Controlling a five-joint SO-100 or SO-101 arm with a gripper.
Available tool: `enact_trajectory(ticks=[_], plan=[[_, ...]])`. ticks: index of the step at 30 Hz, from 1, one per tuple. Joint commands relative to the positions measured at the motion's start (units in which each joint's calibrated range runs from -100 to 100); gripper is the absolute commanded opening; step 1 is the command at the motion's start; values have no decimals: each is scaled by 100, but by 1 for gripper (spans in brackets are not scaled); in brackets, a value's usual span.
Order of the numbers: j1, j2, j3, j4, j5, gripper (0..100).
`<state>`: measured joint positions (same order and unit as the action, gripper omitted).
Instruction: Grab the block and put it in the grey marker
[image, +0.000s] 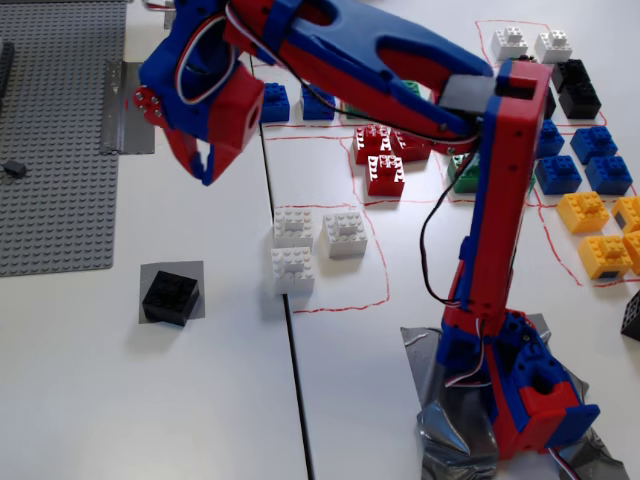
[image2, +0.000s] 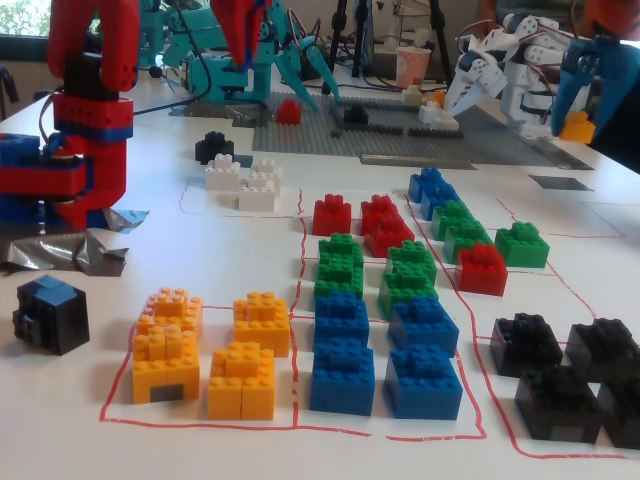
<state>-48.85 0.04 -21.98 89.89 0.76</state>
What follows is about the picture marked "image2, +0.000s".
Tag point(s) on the crumpled silver duct tape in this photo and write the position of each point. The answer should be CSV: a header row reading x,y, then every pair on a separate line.
x,y
60,257

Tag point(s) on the black chair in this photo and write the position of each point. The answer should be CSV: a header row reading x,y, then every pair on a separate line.
x,y
7,80

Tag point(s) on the small silver tape piece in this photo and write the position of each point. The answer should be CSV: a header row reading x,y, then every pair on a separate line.
x,y
130,220

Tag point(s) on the dotted paper cup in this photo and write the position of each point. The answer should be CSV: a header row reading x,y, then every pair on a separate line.
x,y
413,67

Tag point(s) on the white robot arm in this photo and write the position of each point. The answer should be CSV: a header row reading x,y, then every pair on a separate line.
x,y
520,75

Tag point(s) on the grey tape sheet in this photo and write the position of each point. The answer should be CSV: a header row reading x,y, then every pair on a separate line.
x,y
240,117

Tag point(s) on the black tripod stand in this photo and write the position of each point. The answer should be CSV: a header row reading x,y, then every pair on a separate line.
x,y
360,40
439,30

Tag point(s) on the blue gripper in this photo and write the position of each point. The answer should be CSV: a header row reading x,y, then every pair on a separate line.
x,y
575,85

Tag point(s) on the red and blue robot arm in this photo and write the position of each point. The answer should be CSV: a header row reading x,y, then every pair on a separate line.
x,y
95,165

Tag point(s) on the small red lego block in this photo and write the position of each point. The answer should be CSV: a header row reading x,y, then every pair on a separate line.
x,y
288,112

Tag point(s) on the green lego block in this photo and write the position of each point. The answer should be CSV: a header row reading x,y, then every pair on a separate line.
x,y
412,255
450,217
339,280
465,240
522,247
342,247
405,292

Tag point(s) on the small black ball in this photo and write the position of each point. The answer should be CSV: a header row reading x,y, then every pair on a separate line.
x,y
156,72

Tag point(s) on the tiny orange lego block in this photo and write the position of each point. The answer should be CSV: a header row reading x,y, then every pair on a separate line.
x,y
438,98

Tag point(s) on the small black lego block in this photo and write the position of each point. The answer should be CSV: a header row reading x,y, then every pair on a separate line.
x,y
356,116
214,147

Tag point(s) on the grey lego baseplate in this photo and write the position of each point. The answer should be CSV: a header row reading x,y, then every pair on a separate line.
x,y
490,140

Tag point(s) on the small cream lego block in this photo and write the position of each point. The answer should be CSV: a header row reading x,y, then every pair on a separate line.
x,y
412,96

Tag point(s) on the grey tape marker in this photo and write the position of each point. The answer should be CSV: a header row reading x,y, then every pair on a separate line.
x,y
245,161
560,183

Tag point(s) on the blue lego block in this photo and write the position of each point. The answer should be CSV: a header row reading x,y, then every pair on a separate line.
x,y
424,327
341,385
425,182
422,390
440,200
341,320

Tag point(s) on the orange lego block grey window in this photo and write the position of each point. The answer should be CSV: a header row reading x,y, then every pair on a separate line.
x,y
165,370

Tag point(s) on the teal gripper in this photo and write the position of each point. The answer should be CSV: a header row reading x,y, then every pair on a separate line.
x,y
299,64

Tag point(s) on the small white lego block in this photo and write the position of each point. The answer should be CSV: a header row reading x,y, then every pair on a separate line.
x,y
446,121
429,112

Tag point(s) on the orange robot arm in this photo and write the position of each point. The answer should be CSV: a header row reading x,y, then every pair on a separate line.
x,y
615,20

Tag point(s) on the large black lego cube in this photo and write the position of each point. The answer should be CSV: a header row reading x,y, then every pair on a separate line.
x,y
55,320

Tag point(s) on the small orange lego block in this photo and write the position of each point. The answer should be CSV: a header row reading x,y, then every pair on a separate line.
x,y
579,130

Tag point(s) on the dark grey lego strip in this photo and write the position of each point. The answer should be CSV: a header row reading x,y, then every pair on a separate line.
x,y
435,132
380,131

